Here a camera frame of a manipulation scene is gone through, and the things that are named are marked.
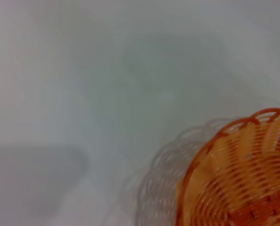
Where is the orange woven plastic basket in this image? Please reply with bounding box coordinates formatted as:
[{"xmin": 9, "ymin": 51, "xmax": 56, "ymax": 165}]
[{"xmin": 175, "ymin": 106, "xmax": 280, "ymax": 226}]

